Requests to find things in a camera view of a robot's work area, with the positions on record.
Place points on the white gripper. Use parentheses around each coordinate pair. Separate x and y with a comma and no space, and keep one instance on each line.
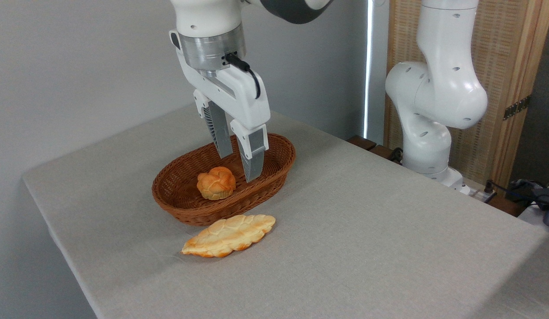
(243,102)

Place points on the long leaf-shaped bread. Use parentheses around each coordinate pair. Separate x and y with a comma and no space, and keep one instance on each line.
(230,235)

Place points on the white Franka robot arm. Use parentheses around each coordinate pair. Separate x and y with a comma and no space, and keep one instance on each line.
(447,88)

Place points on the round orange bread bun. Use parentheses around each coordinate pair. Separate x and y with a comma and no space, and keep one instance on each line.
(216,184)

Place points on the brown oval wicker basket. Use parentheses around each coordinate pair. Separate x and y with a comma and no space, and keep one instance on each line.
(181,204)

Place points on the brown wooden base platform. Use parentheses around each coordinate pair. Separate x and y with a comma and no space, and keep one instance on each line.
(363,142)

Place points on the grey tablecloth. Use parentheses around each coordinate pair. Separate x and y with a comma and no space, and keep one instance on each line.
(367,243)

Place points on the metal screen hinge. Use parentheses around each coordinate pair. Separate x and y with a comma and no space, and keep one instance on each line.
(515,107)

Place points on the dark grey bag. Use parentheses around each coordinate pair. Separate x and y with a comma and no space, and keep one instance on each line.
(547,199)

